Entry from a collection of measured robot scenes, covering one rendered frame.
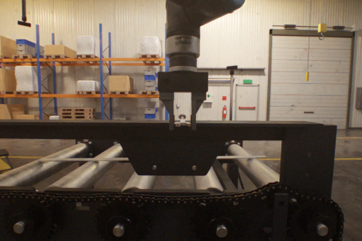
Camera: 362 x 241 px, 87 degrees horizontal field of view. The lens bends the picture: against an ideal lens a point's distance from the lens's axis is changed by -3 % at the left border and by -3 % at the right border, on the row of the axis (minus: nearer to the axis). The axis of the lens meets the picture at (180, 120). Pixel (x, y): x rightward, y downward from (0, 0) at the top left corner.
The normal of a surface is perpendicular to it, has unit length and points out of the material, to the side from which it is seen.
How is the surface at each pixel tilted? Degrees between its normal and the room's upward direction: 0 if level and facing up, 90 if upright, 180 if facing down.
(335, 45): 90
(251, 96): 90
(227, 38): 90
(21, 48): 90
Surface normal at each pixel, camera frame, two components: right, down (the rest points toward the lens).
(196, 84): 0.00, 0.08
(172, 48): -0.58, 0.07
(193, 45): 0.56, 0.08
